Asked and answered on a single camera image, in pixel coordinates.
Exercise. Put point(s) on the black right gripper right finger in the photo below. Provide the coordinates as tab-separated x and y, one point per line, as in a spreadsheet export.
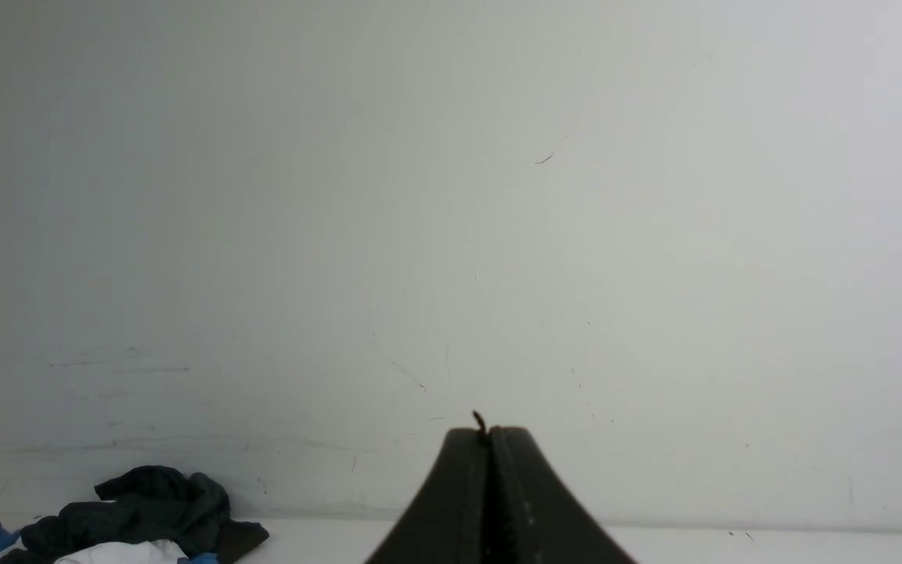
532	516

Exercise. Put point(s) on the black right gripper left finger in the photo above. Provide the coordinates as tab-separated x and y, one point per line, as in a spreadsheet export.
443	523

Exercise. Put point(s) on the black shirt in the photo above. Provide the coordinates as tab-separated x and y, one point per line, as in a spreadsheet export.
146	504

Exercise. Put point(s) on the white shirt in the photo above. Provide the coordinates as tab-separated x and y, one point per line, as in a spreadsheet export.
162	551

